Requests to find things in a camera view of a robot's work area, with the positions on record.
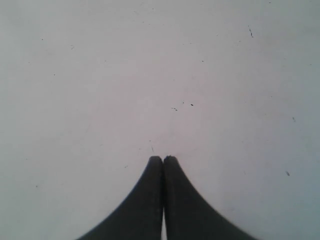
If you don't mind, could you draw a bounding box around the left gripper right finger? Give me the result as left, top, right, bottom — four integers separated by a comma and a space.
163, 156, 254, 240

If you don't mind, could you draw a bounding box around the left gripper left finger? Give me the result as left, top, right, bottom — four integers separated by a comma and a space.
80, 156, 163, 240

